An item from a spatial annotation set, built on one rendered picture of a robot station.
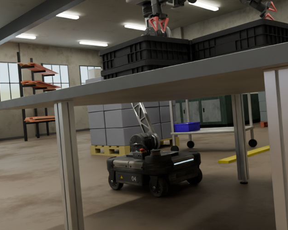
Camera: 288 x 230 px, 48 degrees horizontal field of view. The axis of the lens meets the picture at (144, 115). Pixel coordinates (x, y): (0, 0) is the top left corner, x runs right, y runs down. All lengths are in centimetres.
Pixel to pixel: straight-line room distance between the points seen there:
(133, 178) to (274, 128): 168
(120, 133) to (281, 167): 382
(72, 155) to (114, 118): 316
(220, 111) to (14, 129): 724
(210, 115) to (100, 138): 431
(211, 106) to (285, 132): 779
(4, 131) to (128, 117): 811
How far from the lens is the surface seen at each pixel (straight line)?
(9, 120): 1224
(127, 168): 237
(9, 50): 1258
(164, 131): 502
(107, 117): 468
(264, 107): 791
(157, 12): 200
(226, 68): 76
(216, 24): 1099
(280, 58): 71
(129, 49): 160
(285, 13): 1001
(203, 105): 867
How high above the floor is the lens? 59
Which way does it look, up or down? 1 degrees down
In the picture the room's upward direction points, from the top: 5 degrees counter-clockwise
